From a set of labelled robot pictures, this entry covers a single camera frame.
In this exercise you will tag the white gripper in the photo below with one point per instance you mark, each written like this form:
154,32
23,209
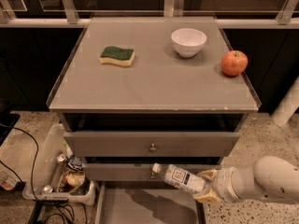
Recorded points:
224,183

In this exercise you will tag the blue-labelled plastic bottle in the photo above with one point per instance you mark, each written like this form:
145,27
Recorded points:
180,178

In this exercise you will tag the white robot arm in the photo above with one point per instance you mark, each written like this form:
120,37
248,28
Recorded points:
268,180

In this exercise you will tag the bottom grey drawer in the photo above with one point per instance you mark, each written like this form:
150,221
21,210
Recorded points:
146,203

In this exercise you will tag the grey drawer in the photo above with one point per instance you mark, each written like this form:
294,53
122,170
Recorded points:
151,144
146,203
123,172

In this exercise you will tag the middle grey drawer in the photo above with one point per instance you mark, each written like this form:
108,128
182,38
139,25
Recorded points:
123,172

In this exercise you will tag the grey drawer cabinet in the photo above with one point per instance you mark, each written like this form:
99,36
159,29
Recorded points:
160,92

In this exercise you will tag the top grey drawer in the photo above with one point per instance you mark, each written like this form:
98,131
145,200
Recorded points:
151,144

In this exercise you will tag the red apple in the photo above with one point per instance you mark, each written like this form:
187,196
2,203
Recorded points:
234,62

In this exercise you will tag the crumpled snack wrapper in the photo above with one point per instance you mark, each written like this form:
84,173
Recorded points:
71,181

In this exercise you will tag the blue patterned packet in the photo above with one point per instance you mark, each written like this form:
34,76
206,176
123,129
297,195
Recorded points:
75,163

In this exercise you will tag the white bowl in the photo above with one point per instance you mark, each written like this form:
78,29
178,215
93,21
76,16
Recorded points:
187,42

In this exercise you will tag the metal can upper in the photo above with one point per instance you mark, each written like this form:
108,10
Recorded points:
61,159

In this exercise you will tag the metal can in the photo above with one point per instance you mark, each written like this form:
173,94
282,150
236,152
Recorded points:
61,159
47,189

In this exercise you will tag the clear plastic bin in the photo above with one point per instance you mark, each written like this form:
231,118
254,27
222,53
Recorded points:
48,172

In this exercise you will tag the metal can lower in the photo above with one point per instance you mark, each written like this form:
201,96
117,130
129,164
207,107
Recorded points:
47,189

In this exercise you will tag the yellow green sponge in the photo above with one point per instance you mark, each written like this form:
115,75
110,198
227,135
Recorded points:
117,56

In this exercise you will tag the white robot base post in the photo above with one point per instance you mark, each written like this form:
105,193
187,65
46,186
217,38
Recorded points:
288,105

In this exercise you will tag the metal railing frame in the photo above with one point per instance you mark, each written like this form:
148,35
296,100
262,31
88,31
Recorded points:
228,14

